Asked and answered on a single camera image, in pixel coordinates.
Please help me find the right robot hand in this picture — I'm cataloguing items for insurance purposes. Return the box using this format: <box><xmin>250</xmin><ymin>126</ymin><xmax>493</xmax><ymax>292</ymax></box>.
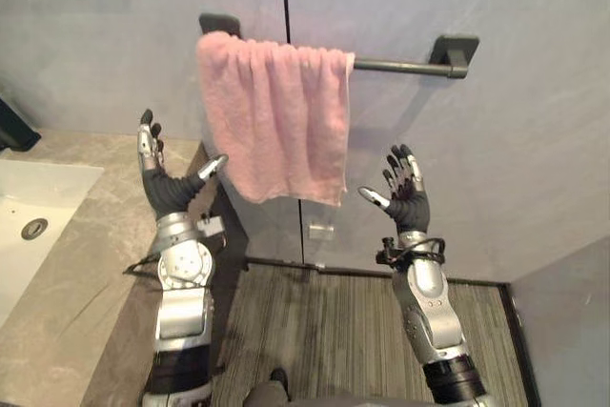
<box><xmin>357</xmin><ymin>143</ymin><xmax>434</xmax><ymax>235</ymax></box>

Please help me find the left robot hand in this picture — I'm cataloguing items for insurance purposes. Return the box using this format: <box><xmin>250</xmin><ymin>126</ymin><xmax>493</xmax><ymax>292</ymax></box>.
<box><xmin>136</xmin><ymin>109</ymin><xmax>230</xmax><ymax>223</ymax></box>

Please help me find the white sink basin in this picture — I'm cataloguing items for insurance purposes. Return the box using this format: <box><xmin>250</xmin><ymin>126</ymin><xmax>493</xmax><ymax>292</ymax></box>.
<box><xmin>0</xmin><ymin>158</ymin><xmax>105</xmax><ymax>330</ymax></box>

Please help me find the pink towel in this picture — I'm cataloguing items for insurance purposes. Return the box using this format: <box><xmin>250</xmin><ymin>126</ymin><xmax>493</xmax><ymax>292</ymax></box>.
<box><xmin>194</xmin><ymin>31</ymin><xmax>356</xmax><ymax>208</ymax></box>

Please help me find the round metal sink drain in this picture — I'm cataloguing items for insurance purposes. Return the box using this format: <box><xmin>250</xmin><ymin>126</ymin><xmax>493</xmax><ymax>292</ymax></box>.
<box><xmin>20</xmin><ymin>217</ymin><xmax>50</xmax><ymax>240</ymax></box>

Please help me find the black towel bar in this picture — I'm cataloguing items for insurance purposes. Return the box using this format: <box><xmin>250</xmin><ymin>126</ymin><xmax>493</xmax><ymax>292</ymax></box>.
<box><xmin>198</xmin><ymin>12</ymin><xmax>480</xmax><ymax>80</ymax></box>

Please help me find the black faucet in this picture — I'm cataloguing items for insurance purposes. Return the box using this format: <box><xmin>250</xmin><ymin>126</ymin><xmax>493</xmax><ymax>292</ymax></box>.
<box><xmin>0</xmin><ymin>96</ymin><xmax>43</xmax><ymax>153</ymax></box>

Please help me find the robot body and foot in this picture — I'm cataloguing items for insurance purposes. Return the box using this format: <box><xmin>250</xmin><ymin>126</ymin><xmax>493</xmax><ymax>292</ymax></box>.
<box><xmin>237</xmin><ymin>366</ymin><xmax>439</xmax><ymax>407</ymax></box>

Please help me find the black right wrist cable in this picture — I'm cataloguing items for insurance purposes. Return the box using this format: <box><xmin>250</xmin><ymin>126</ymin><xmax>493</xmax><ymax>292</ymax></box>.
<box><xmin>375</xmin><ymin>235</ymin><xmax>447</xmax><ymax>266</ymax></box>

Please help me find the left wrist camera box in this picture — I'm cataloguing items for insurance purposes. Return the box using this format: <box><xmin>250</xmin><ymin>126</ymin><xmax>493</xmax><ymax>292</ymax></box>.
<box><xmin>195</xmin><ymin>214</ymin><xmax>226</xmax><ymax>239</ymax></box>

